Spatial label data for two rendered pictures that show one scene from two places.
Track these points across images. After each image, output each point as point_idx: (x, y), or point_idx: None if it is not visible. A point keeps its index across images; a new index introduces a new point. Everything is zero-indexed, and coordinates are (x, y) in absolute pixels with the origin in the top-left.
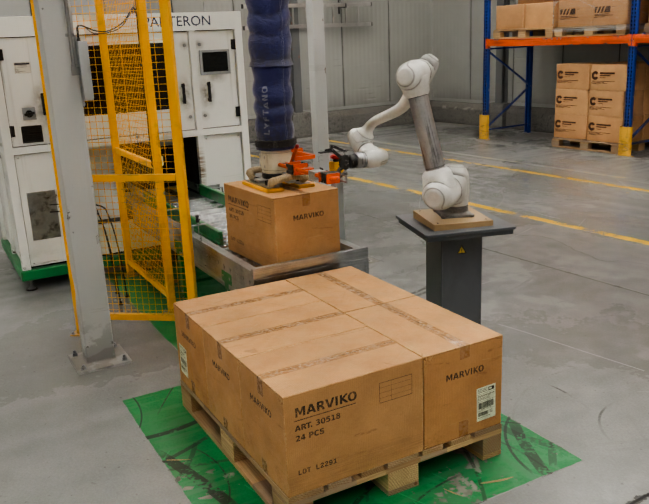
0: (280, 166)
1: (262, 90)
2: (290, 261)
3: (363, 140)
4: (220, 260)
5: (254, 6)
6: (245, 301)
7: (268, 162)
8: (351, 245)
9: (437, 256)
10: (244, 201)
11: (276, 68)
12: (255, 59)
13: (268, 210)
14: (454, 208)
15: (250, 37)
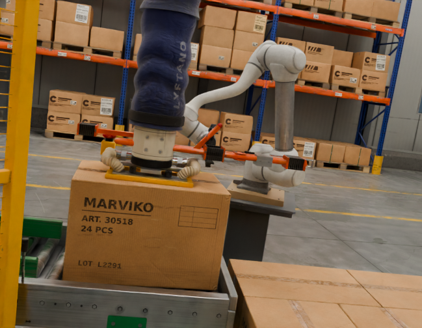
0: (179, 150)
1: (181, 47)
2: (226, 271)
3: (196, 119)
4: (106, 302)
5: None
6: None
7: (165, 146)
8: None
9: (257, 230)
10: (141, 204)
11: (196, 21)
12: (180, 1)
13: (212, 211)
14: (267, 183)
15: None
